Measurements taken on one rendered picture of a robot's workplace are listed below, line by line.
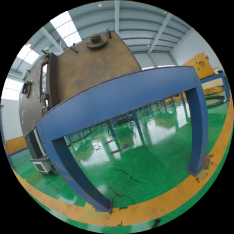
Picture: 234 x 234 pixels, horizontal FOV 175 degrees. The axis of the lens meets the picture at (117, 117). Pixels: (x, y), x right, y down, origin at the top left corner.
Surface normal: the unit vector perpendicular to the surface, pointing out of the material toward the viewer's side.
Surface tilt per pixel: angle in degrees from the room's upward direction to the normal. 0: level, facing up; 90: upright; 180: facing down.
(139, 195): 0
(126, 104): 90
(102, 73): 90
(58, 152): 90
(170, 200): 0
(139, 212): 0
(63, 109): 90
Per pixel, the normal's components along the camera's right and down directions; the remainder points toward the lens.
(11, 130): 0.94, -0.35
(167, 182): -0.35, -0.94
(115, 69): -0.01, 0.05
